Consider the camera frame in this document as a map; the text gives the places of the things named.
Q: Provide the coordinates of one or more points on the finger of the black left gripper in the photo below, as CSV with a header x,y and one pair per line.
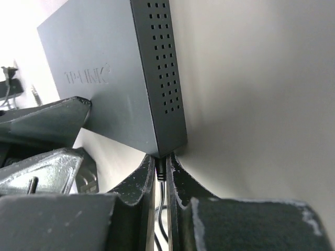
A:
x,y
54,124
56,171

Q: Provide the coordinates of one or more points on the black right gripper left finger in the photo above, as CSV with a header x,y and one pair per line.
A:
x,y
121,219

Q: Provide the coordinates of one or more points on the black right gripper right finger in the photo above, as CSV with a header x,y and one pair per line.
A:
x,y
199,220

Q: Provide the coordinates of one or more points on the black network switch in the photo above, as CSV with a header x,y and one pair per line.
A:
x,y
121,56

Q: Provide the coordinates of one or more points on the black left power adapter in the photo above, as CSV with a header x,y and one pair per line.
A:
x,y
16,89

